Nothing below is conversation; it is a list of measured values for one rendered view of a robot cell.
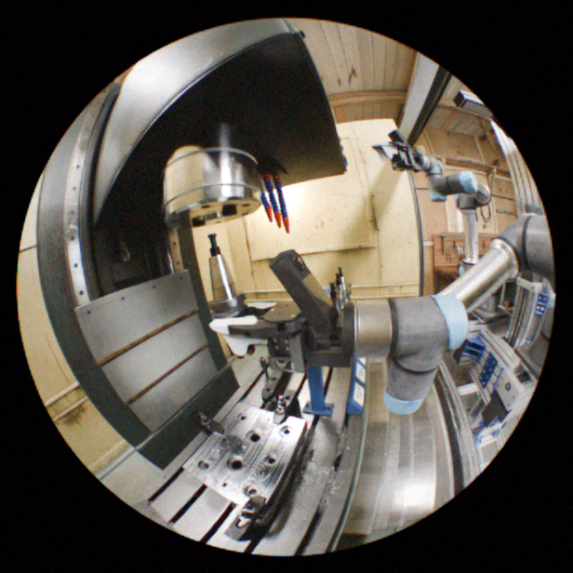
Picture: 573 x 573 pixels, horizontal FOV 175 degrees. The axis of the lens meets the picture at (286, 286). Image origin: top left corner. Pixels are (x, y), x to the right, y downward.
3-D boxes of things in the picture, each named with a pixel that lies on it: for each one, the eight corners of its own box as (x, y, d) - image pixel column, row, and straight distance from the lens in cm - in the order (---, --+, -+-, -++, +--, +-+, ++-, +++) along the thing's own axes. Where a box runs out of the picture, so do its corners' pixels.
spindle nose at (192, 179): (207, 229, 40) (202, 179, 43) (277, 209, 32) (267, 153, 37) (143, 232, 30) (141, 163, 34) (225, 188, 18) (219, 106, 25)
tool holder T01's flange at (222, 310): (225, 306, 34) (221, 293, 33) (254, 303, 31) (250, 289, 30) (205, 320, 29) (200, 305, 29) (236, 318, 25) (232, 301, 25)
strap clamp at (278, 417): (300, 408, 67) (295, 379, 55) (286, 438, 61) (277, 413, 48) (292, 406, 68) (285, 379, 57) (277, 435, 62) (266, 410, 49)
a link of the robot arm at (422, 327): (459, 366, 28) (477, 304, 24) (385, 375, 24) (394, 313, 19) (440, 336, 33) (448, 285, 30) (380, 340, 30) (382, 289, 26)
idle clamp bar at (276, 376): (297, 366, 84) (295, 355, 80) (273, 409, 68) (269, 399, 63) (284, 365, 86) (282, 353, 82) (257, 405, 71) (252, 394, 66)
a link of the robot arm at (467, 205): (478, 289, 113) (472, 182, 111) (457, 284, 118) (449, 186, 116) (483, 285, 124) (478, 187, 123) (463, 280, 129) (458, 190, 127)
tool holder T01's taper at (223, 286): (222, 294, 32) (213, 257, 31) (244, 291, 30) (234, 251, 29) (207, 302, 29) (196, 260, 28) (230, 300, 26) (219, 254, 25)
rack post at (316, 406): (333, 405, 67) (332, 334, 46) (330, 416, 64) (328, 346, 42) (306, 401, 68) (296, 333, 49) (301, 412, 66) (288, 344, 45)
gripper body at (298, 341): (265, 369, 27) (351, 378, 24) (251, 316, 22) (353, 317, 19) (284, 342, 32) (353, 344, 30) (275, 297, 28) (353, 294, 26)
